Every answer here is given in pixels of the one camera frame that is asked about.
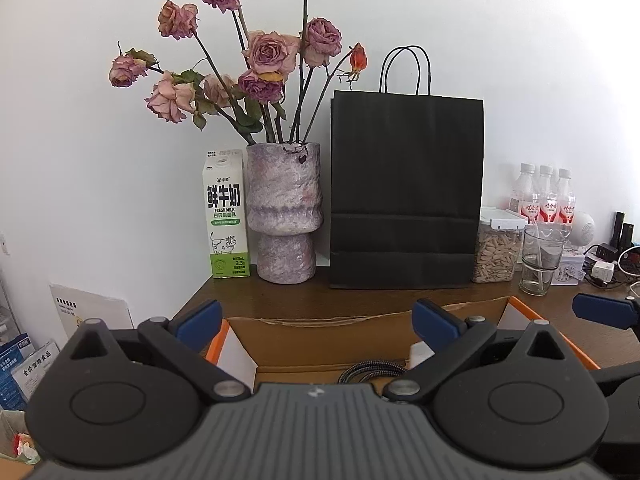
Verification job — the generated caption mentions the black braided cable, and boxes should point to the black braided cable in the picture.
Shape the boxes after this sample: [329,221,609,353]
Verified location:
[336,361,407,386]

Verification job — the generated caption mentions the cotton swab plastic jar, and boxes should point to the cotton swab plastic jar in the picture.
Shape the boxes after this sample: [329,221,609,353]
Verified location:
[408,341,435,368]

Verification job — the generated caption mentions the white power adapter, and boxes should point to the white power adapter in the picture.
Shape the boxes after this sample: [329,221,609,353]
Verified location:
[590,260,616,284]

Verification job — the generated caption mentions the red cardboard box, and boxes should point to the red cardboard box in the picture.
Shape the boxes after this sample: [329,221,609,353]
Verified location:
[204,294,601,391]

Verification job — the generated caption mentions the black standing device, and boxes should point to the black standing device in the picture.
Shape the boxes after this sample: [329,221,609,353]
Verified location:
[610,211,634,250]

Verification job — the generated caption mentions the white round speaker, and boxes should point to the white round speaker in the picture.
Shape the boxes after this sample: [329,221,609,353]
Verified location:
[568,211,596,247]

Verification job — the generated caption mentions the seed storage container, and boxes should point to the seed storage container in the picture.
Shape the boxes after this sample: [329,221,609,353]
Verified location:
[472,207,527,284]

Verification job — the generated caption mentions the glass cup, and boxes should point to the glass cup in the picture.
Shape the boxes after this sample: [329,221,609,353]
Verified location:
[520,223,570,297]

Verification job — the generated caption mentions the white leaning board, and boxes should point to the white leaning board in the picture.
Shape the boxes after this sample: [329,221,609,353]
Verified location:
[50,284,134,338]

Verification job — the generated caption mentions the water bottle right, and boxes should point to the water bottle right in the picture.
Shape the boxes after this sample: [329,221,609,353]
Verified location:
[556,168,576,226]

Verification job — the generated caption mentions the water bottle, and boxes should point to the water bottle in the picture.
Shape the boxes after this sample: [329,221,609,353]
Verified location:
[537,165,558,224]
[556,168,576,226]
[509,162,540,224]

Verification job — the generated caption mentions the water bottle middle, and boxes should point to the water bottle middle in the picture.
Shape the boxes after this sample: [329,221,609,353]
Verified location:
[537,165,558,224]

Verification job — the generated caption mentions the water bottle left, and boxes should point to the water bottle left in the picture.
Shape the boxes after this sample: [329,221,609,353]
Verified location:
[509,162,540,224]

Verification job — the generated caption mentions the purple ceramic vase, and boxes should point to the purple ceramic vase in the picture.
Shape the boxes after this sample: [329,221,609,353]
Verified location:
[246,142,323,285]

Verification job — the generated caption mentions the milk carton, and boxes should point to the milk carton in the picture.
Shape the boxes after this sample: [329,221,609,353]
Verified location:
[202,150,250,280]

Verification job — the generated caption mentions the black paper bag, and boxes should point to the black paper bag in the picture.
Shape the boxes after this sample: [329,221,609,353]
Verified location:
[329,44,485,289]

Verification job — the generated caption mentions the blue white boxes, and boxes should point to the blue white boxes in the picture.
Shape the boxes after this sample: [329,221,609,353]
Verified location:
[0,333,60,411]

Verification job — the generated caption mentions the clear plastic food container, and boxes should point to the clear plastic food container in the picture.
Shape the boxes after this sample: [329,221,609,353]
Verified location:
[0,410,40,466]

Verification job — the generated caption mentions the dried pink roses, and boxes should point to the dried pink roses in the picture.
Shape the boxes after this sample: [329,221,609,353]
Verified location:
[108,0,368,145]

